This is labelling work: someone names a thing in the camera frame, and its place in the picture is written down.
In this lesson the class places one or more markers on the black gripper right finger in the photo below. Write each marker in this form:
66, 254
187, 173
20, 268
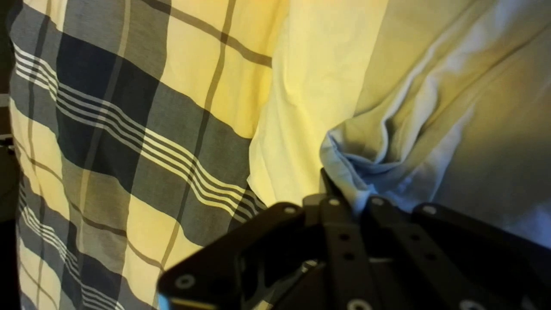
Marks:
437, 259

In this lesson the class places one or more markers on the yellow grey plaid comforter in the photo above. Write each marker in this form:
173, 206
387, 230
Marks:
127, 144

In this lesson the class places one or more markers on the white cloth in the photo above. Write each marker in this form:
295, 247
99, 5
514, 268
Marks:
459, 104

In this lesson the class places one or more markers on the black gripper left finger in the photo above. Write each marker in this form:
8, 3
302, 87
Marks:
287, 253

